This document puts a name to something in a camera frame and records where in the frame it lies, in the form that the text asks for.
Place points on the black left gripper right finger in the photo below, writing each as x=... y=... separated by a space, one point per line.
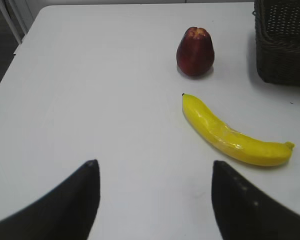
x=244 y=212

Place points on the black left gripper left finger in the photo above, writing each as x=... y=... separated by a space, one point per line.
x=67 y=212

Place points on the dark red apple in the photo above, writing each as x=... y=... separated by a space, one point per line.
x=195 y=53

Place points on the black woven basket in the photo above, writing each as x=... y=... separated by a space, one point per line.
x=277 y=37

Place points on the yellow banana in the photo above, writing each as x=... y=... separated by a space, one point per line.
x=231 y=142

